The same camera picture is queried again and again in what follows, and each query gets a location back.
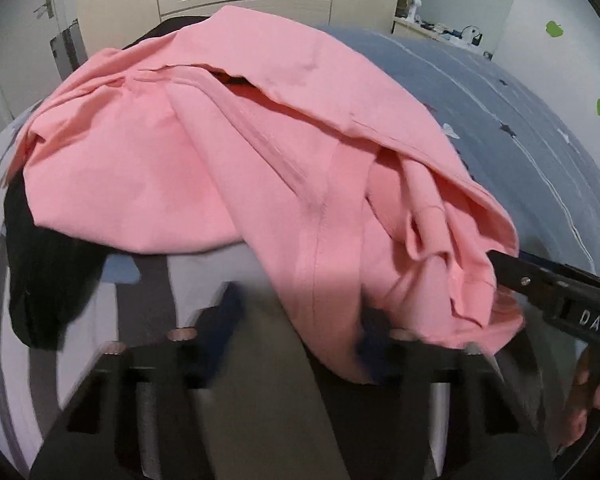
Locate black garment with white logo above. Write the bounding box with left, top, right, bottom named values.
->
left=4, top=171, right=110, bottom=351

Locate white door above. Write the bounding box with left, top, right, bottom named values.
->
left=0, top=0, right=86, bottom=116

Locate person's right hand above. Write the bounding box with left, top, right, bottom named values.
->
left=558, top=348, right=600, bottom=448

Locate pink printed t-shirt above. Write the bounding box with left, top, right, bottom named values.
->
left=9, top=6, right=524, bottom=382

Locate white board with green stickers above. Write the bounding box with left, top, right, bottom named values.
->
left=493, top=0, right=600, bottom=167

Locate cluttered side desk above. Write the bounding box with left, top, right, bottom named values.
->
left=391, top=0, right=493, bottom=60

